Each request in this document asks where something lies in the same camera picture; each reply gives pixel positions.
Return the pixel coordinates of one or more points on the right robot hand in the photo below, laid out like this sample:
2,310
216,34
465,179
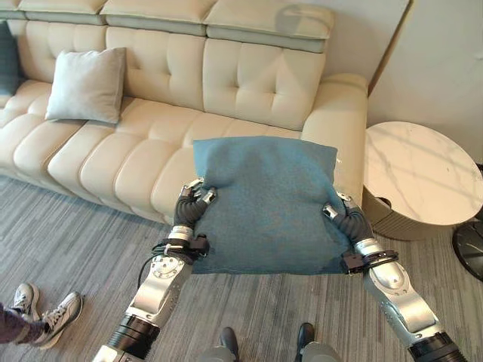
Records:
351,220

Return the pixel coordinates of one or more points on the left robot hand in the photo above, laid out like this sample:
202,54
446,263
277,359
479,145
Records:
187,211

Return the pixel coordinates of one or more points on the blue square cushion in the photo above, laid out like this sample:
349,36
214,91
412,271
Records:
264,207

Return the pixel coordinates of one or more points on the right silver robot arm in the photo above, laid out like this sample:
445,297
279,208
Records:
396,294

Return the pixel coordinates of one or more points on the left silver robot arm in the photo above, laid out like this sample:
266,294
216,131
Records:
158,286

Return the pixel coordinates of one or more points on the cream leather sofa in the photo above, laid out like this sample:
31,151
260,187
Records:
181,94

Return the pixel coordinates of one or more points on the round marble side table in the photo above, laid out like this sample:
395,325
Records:
415,173

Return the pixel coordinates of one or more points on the round black marble table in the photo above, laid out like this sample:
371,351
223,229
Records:
469,247

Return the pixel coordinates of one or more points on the light grey cushion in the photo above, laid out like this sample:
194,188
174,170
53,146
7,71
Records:
87,88

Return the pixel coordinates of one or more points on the person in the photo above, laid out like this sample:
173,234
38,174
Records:
34,313

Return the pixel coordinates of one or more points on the dark teal cushion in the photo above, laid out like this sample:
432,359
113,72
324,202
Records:
7,60

